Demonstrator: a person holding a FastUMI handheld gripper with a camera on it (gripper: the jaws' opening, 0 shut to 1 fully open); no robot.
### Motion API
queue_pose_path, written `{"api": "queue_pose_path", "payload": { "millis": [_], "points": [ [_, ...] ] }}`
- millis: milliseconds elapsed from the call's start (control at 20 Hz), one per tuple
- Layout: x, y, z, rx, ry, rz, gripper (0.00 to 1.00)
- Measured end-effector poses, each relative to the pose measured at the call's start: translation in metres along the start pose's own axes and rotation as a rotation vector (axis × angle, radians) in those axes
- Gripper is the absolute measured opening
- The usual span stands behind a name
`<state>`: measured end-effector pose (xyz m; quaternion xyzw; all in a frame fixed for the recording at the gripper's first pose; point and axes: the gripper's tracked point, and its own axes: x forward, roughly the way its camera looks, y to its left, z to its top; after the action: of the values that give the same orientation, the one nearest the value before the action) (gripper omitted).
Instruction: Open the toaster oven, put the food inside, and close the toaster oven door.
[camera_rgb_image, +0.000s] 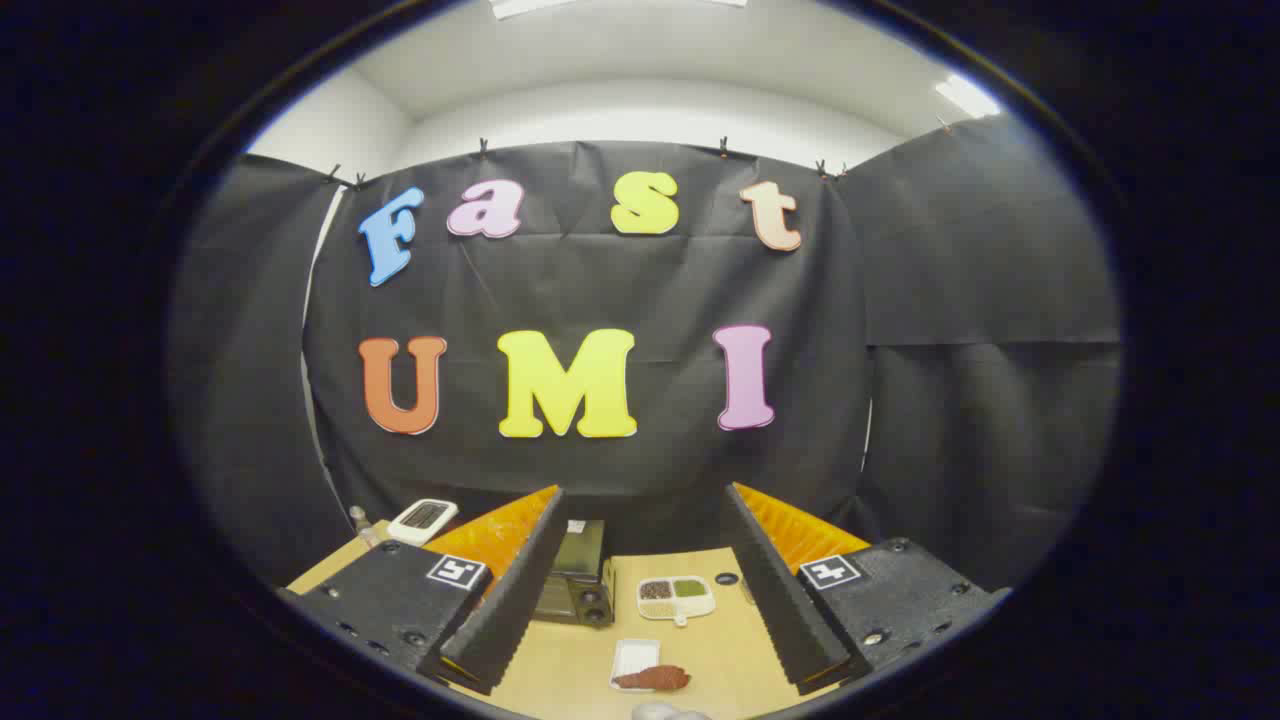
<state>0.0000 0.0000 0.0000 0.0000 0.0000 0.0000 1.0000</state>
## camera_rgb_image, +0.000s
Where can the black backdrop cloth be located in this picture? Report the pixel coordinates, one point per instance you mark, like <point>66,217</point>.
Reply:
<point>600,290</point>

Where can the white rectangular tray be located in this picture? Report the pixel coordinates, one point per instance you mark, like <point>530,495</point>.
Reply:
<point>632,655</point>

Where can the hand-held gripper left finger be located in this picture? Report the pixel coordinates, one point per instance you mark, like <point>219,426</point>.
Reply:
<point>510,600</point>

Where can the small clear bottle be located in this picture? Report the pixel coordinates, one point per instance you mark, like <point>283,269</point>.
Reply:
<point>362,525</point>

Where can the black toaster oven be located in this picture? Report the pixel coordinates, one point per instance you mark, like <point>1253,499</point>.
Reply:
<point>575,580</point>

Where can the ceiling light panel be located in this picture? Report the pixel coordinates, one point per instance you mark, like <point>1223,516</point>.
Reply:
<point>967,96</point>
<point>525,6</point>

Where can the white pop-up toaster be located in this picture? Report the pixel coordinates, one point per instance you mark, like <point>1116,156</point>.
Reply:
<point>420,520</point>

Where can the white divided dish of beans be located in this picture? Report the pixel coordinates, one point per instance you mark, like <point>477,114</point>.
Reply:
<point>675,605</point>

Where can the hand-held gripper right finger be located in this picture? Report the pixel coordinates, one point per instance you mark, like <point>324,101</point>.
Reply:
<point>780,600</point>

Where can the brown meat steak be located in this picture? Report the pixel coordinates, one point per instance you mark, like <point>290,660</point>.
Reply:
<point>655,678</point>

